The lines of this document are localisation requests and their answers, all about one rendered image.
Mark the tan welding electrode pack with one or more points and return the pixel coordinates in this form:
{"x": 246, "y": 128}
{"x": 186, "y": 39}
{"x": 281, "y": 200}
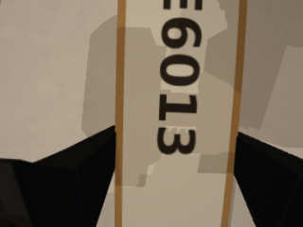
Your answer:
{"x": 179, "y": 67}

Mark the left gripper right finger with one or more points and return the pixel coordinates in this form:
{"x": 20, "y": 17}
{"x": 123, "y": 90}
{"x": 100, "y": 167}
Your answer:
{"x": 271, "y": 182}

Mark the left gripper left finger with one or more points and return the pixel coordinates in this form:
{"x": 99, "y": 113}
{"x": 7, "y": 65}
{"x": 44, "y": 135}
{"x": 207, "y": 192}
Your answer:
{"x": 70, "y": 193}

